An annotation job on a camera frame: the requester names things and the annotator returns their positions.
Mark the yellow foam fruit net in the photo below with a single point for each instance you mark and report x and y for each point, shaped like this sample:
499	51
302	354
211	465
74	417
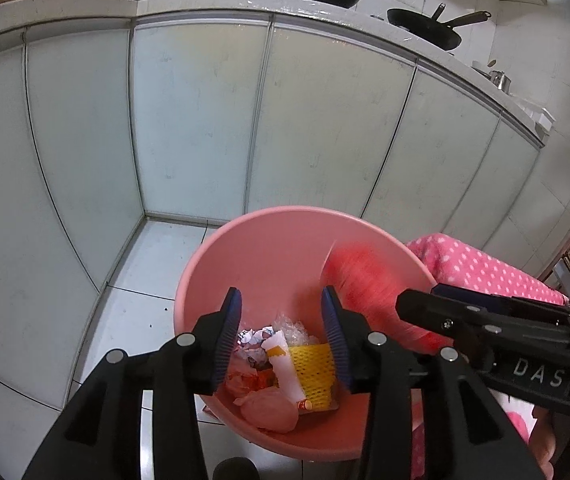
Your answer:
315	365

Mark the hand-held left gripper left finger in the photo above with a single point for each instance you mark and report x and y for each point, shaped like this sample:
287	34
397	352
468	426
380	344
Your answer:
230	330

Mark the clear plastic wrap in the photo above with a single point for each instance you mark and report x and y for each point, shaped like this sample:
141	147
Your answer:
290	327

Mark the person's right hand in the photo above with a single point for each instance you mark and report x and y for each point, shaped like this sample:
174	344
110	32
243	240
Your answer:
544	440

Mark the red foam fruit net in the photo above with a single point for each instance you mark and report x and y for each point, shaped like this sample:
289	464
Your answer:
365	280

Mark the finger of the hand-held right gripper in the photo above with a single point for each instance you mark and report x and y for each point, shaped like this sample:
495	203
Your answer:
470	296
440	310

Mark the silver foil wrapper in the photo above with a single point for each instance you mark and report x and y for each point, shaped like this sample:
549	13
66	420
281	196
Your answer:
252	337

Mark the pink plastic bin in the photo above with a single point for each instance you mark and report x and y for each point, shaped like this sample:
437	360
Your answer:
265	250

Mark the row of white cabinet doors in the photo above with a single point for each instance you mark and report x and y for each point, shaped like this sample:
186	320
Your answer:
200	120

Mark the orange snack wrapper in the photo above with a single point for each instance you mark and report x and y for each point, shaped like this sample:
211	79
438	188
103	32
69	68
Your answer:
265	379

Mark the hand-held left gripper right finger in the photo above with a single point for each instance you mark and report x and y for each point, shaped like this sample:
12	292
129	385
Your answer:
332	330

